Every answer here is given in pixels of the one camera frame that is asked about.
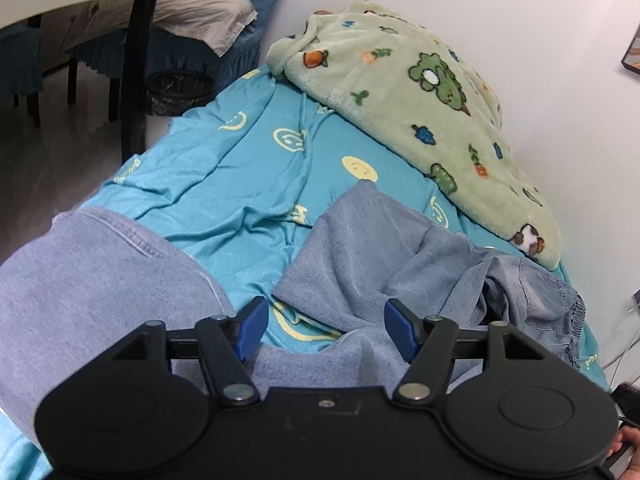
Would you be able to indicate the person's right hand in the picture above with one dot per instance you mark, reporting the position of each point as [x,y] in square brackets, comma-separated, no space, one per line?
[627,442]

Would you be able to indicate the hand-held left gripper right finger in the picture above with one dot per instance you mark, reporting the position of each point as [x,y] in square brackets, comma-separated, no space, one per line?
[399,327]

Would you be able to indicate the green printed fleece blanket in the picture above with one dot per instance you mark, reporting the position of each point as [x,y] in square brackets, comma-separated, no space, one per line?
[400,110]

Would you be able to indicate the blue covered chair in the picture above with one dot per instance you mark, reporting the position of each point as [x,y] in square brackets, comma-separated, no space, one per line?
[240,55]

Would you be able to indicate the trash bin with black bag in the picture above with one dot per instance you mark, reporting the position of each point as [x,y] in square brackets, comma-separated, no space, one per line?
[180,92]

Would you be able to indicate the grey pillow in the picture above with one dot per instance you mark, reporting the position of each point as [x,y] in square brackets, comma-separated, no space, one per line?
[190,15]

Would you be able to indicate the chair with blue cover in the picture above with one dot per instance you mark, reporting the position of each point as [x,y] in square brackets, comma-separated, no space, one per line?
[20,60]

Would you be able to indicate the teal smiley print bed sheet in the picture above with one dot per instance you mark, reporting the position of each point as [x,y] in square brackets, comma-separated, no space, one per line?
[240,185]

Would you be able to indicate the framed picture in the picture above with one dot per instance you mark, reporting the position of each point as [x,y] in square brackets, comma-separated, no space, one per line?
[632,57]

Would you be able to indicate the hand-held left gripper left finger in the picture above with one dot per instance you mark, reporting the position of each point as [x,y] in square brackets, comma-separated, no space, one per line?
[254,325]

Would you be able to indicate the denim pants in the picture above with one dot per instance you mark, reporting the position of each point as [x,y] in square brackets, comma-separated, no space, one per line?
[540,300]

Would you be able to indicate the black post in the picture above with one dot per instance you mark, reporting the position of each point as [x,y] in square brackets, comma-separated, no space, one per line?
[137,60]

